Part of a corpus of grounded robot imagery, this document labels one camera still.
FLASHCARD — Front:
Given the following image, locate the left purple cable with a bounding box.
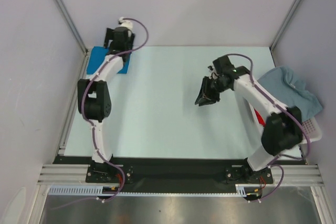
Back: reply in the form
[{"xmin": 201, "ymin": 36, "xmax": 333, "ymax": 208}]
[{"xmin": 49, "ymin": 18, "xmax": 149, "ymax": 210}]

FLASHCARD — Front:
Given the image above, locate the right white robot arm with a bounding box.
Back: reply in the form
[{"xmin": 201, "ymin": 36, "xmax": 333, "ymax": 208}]
[{"xmin": 195, "ymin": 54, "xmax": 303, "ymax": 183}]

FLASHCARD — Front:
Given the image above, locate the white plastic basket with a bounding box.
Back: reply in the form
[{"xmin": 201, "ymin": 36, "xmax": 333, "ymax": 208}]
[{"xmin": 248, "ymin": 103, "xmax": 323, "ymax": 146}]

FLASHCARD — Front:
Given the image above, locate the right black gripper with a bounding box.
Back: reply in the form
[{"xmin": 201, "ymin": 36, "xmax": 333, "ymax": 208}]
[{"xmin": 195, "ymin": 76, "xmax": 229, "ymax": 106}]

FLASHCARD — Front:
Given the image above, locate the red t shirt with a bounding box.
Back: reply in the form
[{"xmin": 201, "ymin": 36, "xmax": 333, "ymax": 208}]
[{"xmin": 254, "ymin": 110, "xmax": 266, "ymax": 127}]

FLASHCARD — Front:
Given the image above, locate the grey t shirt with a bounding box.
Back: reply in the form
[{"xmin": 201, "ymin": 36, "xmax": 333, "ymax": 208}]
[{"xmin": 258, "ymin": 66, "xmax": 323, "ymax": 121}]

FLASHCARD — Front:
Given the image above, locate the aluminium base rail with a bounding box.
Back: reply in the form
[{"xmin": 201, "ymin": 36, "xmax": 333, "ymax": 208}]
[{"xmin": 37, "ymin": 164, "xmax": 324, "ymax": 186}]

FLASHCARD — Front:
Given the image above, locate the blue t shirt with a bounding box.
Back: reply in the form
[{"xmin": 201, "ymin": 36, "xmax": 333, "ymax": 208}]
[{"xmin": 86, "ymin": 46, "xmax": 131, "ymax": 76}]

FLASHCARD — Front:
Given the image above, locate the white slotted cable duct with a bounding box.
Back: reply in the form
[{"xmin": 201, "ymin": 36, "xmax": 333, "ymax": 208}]
[{"xmin": 48, "ymin": 185, "xmax": 258, "ymax": 198}]

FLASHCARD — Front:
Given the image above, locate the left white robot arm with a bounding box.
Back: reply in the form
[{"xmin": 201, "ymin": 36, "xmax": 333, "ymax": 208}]
[{"xmin": 77, "ymin": 25, "xmax": 135, "ymax": 183}]

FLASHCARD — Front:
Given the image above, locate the right aluminium frame post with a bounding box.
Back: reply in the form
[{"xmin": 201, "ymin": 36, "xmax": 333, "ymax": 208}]
[{"xmin": 269, "ymin": 0, "xmax": 304, "ymax": 53}]

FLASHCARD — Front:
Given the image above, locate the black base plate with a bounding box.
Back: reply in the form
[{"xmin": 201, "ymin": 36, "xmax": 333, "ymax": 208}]
[{"xmin": 53, "ymin": 155, "xmax": 304, "ymax": 193}]

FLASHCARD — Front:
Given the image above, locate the left aluminium frame post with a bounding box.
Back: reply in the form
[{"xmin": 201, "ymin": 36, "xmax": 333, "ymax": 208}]
[{"xmin": 53, "ymin": 0, "xmax": 89, "ymax": 56}]

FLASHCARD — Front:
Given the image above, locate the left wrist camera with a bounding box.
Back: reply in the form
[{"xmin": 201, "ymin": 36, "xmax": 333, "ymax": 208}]
[{"xmin": 118, "ymin": 17, "xmax": 133, "ymax": 31}]

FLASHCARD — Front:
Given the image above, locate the aluminium frame post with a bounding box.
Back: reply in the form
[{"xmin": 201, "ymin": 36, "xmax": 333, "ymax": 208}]
[
  {"xmin": 269, "ymin": 0, "xmax": 304, "ymax": 53},
  {"xmin": 53, "ymin": 0, "xmax": 89, "ymax": 56}
]

